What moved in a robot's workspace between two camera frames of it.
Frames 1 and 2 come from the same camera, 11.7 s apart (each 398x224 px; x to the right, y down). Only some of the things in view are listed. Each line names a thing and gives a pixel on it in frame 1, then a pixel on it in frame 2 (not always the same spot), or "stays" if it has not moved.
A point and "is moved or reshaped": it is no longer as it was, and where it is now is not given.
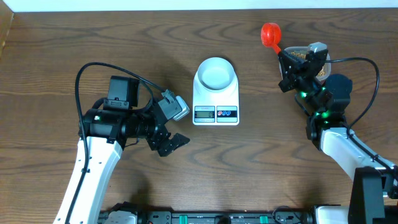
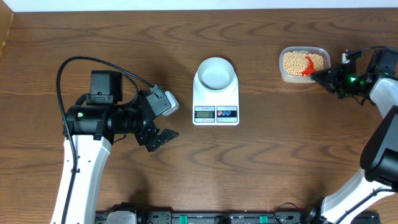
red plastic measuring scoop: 270,33 is moved or reshaped
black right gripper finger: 288,65 -> 329,78
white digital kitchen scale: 215,107 stays
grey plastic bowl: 216,73 stays
